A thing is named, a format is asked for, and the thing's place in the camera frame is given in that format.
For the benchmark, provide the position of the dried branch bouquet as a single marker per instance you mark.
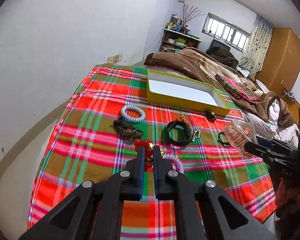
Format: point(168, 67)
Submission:
point(190, 12)

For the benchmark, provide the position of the floral curtain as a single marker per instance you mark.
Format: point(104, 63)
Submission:
point(254, 53)

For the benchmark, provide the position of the wooden shelf unit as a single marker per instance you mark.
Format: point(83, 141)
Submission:
point(173, 41)

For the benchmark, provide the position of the yellow-green shallow box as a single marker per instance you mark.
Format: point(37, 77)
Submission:
point(185, 93)

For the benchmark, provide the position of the black thin hair elastic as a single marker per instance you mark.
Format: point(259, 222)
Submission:
point(222, 140)

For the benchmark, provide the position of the wall power outlet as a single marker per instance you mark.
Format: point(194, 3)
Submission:
point(115, 59)

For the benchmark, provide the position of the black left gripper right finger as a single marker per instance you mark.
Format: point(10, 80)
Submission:
point(203, 211)

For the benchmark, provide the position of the brown fleece blanket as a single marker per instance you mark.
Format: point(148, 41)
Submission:
point(199, 66)

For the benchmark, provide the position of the clear plastic claw clip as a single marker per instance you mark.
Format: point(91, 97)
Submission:
point(238, 133)

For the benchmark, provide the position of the window with white frame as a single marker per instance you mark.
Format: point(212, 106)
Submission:
point(226, 32)

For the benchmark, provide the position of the small dark hair clip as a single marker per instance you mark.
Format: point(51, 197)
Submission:
point(210, 115)

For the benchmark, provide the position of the dark jacket pile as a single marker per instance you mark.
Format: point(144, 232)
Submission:
point(221, 52)

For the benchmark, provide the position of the wooden wardrobe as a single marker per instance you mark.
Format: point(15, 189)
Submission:
point(281, 65)

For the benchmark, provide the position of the plaid bed cloth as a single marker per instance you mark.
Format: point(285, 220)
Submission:
point(84, 144)

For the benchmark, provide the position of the person's right hand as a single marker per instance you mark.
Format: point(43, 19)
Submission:
point(287, 199)

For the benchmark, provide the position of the folded plaid cloth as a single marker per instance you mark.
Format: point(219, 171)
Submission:
point(237, 90)

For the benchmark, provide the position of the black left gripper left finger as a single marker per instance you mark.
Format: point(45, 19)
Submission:
point(93, 210)

